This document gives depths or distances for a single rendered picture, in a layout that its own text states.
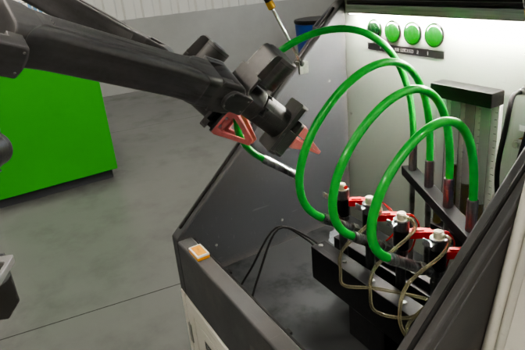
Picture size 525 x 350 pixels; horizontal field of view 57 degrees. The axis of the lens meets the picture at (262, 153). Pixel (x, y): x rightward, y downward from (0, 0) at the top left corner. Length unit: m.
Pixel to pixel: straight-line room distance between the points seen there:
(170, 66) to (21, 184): 3.51
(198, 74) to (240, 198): 0.59
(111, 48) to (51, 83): 3.36
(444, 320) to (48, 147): 3.61
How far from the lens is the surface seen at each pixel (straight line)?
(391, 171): 0.70
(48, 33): 0.59
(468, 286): 0.75
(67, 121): 4.05
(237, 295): 1.00
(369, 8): 1.21
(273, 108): 0.85
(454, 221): 0.93
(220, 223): 1.25
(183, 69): 0.70
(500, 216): 0.76
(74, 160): 4.14
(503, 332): 0.82
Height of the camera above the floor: 1.55
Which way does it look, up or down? 21 degrees down
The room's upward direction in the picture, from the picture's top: 5 degrees counter-clockwise
